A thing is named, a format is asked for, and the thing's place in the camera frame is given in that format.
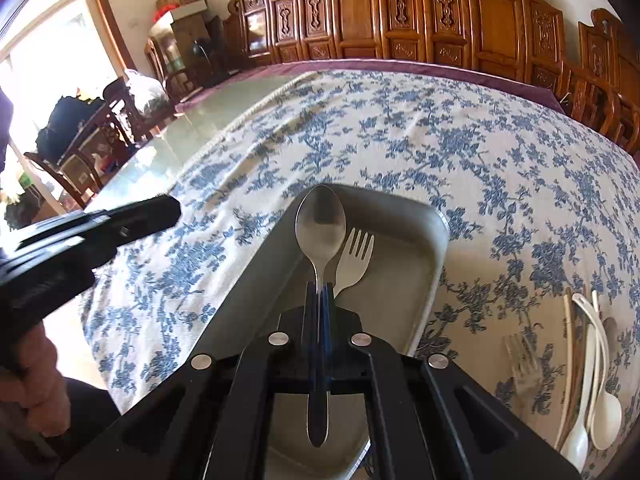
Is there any clear plastic bag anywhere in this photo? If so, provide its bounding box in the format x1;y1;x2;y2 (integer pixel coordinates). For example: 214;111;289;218
122;68;169;112

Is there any black bag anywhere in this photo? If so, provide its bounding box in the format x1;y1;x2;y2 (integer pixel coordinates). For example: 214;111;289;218
36;93;110;157

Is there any wooden door frame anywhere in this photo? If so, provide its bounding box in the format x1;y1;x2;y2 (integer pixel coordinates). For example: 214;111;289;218
80;0;137;80

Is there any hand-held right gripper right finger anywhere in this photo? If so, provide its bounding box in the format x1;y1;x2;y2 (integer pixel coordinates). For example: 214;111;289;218
322;282;583;480

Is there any person's left forearm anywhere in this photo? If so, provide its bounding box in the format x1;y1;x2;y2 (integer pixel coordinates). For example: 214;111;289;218
0;322;72;441

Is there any dark wooden cabinet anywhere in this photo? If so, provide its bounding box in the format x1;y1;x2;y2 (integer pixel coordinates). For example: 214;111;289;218
169;12;227;88

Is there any carved wooden sofa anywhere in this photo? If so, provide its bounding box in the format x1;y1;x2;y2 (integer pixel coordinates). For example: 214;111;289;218
299;0;568;97

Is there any person's dark trouser leg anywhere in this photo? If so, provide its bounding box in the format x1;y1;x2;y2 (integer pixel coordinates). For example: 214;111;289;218
47;376;122;466

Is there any dark wooden chair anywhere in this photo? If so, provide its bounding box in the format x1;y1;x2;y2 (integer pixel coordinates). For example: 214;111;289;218
24;82;153;211

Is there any metal fork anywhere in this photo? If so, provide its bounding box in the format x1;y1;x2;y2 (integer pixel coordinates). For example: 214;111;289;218
332;227;376;301

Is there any grey utensil tray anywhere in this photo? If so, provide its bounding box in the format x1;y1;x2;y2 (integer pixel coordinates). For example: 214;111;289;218
187;183;449;480

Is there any carved wooden armchair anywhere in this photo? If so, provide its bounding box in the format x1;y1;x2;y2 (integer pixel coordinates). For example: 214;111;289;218
222;0;302;75
559;7;640;157

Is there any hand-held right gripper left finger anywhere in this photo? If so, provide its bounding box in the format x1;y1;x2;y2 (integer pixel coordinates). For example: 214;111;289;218
55;282;321;480

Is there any metal spoon with dark handle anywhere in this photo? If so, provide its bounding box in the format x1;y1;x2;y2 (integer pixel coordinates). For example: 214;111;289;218
295;184;347;448

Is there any purple table mat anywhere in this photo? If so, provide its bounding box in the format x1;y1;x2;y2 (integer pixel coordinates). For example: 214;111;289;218
174;58;567;115

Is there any large white plastic spoon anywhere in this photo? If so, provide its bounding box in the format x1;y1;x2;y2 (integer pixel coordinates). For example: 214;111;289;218
571;292;624;452

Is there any clear plastic fork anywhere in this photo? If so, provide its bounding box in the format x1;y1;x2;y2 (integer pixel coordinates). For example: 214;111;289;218
504;332;542;397

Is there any blue floral tablecloth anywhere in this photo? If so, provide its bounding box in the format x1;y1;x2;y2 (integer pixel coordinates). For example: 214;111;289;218
80;69;640;480

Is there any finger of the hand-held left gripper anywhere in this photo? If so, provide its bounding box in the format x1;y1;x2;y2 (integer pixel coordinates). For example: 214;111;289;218
17;194;182;266

